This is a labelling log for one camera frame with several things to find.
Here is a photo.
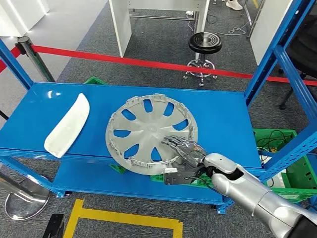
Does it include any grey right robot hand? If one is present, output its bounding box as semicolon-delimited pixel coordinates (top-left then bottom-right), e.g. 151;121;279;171
161;135;208;169

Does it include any grey plastic wheel hubcap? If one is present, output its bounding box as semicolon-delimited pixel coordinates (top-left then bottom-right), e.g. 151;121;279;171
105;93;199;176

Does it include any blue metal shelf rack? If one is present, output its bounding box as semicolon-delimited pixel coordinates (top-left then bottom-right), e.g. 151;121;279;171
0;0;317;216

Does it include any white curved plastic part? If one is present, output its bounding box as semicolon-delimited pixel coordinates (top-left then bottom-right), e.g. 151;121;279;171
44;93;90;159

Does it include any black round stool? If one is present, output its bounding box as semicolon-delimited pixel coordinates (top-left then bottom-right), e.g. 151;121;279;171
183;32;223;88

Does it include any red barrier belt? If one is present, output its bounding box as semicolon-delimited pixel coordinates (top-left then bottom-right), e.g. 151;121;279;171
0;44;317;88

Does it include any white desk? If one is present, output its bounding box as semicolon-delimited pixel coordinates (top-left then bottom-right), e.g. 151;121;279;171
109;0;211;58

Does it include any person's foot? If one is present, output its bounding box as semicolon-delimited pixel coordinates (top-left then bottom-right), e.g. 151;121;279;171
225;0;243;11

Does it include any white panel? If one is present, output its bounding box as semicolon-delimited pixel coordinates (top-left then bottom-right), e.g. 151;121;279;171
249;0;293;65

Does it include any black chair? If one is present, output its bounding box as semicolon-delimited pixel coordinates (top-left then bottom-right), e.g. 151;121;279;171
279;14;317;111

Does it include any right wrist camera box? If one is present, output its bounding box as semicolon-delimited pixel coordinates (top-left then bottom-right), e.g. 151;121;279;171
163;167;200;186

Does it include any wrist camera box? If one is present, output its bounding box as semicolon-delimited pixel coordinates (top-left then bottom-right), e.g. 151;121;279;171
163;167;200;186
42;213;65;238

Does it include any white floor cable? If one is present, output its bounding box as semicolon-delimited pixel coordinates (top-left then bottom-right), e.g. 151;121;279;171
214;21;251;37

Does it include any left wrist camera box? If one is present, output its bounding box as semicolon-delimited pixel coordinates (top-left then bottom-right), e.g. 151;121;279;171
42;213;65;238

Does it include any chrome stanchion post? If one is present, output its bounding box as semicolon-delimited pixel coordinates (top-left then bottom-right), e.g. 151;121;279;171
17;36;55;83
0;171;50;221

